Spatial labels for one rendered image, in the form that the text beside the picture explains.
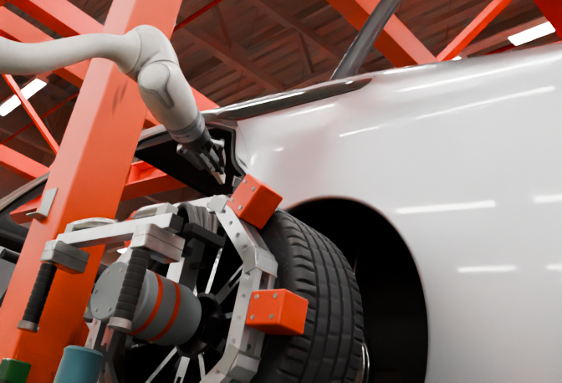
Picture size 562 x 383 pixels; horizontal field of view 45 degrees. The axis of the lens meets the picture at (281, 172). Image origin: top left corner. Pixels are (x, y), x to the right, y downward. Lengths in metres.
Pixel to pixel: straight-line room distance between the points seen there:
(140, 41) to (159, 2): 0.69
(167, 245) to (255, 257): 0.18
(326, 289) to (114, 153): 0.85
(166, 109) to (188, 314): 0.45
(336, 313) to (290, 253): 0.16
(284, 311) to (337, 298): 0.22
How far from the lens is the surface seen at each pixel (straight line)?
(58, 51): 1.47
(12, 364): 1.29
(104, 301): 1.48
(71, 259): 1.61
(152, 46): 1.62
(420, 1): 10.96
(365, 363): 1.81
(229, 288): 1.58
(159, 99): 1.51
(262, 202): 1.49
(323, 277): 1.47
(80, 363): 1.55
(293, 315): 1.32
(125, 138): 2.07
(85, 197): 1.96
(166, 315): 1.48
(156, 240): 1.31
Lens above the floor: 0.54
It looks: 25 degrees up
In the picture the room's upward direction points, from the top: 12 degrees clockwise
